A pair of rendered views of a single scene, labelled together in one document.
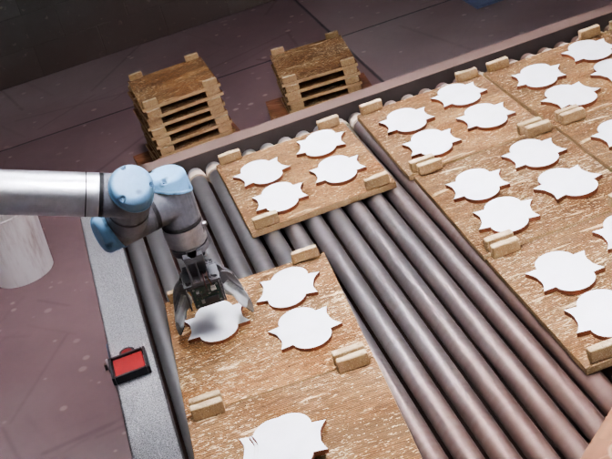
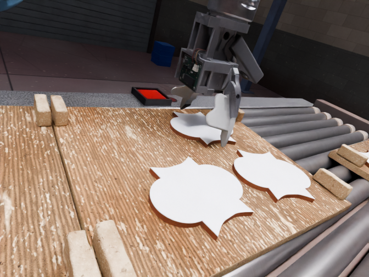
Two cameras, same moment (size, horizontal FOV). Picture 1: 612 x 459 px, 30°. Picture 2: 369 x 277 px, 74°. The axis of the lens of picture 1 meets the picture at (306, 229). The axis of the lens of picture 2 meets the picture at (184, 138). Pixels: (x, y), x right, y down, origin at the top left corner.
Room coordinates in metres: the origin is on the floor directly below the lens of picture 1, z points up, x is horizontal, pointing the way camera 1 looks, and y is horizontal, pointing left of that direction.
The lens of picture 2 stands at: (1.59, -0.13, 1.14)
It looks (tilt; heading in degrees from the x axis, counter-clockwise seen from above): 28 degrees down; 54
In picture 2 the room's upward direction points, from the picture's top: 18 degrees clockwise
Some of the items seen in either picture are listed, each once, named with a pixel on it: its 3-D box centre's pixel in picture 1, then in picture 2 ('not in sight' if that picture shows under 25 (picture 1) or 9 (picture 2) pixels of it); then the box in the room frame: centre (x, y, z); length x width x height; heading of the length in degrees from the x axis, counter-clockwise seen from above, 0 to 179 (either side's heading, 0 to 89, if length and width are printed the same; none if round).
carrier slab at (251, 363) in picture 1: (261, 331); (199, 158); (1.83, 0.14, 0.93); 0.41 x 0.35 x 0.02; 4
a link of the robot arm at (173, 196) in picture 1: (171, 198); not in sight; (1.85, 0.22, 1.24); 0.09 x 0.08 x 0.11; 115
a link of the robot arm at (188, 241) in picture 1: (187, 233); (234, 4); (1.86, 0.21, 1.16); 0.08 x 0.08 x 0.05
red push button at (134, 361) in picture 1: (129, 365); (151, 97); (1.85, 0.40, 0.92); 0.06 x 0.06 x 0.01; 8
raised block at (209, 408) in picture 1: (207, 408); (42, 109); (1.60, 0.25, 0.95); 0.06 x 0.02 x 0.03; 94
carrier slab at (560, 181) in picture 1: (520, 183); not in sight; (2.09, -0.47, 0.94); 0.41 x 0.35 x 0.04; 7
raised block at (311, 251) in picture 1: (304, 254); (331, 182); (2.03, 0.02, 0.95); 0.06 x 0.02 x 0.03; 94
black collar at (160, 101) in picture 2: (129, 365); (151, 96); (1.85, 0.40, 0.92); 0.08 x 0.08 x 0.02; 8
